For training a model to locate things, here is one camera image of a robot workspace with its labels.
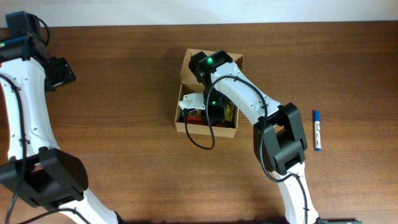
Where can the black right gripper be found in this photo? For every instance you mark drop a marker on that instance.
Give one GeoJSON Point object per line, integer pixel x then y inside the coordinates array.
{"type": "Point", "coordinates": [217, 114]}

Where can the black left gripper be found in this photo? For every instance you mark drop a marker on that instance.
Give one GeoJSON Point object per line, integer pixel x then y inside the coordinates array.
{"type": "Point", "coordinates": [63, 73]}

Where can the yellow highlighter marker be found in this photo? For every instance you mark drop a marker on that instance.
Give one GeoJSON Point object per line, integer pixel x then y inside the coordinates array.
{"type": "Point", "coordinates": [229, 116]}

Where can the small yellow tape roll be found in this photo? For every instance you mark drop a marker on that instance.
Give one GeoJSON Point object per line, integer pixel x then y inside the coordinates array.
{"type": "Point", "coordinates": [194, 113]}

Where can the orange utility knife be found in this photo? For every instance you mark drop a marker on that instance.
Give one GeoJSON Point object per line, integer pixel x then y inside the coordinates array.
{"type": "Point", "coordinates": [201, 121]}

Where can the brown cardboard box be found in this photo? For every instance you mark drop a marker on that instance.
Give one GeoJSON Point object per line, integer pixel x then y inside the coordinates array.
{"type": "Point", "coordinates": [188, 85]}

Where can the blue white marker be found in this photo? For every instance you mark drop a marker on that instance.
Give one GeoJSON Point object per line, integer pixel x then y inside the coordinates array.
{"type": "Point", "coordinates": [317, 133]}

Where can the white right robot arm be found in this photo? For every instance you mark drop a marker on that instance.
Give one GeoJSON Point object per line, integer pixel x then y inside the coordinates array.
{"type": "Point", "coordinates": [279, 138]}

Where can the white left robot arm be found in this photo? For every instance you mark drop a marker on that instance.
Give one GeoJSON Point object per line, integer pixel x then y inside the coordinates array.
{"type": "Point", "coordinates": [38, 171]}

